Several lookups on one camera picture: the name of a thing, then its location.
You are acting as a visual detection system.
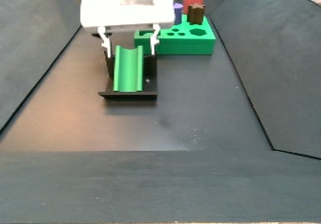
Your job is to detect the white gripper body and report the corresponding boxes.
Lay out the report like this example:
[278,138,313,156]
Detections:
[80,0,175,34]

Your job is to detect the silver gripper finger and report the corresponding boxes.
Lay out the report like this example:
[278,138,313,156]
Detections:
[97,26,111,58]
[149,24,160,55]

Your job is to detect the green arch block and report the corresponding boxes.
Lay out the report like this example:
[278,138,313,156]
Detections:
[112,46,143,92]

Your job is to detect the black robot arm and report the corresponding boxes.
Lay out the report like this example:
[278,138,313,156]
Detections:
[80,0,175,57]

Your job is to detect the green shape sorter board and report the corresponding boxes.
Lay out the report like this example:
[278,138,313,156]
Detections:
[132,13,216,56]

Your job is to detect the black arch fixture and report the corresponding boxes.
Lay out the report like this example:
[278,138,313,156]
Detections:
[99,46,157,100]

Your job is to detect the purple cylinder block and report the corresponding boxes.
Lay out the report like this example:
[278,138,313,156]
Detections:
[172,3,183,25]

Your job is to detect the brown star block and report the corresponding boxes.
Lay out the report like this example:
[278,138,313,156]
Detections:
[187,3,206,24]

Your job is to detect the red oblong block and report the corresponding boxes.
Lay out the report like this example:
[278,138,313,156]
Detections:
[183,0,203,14]

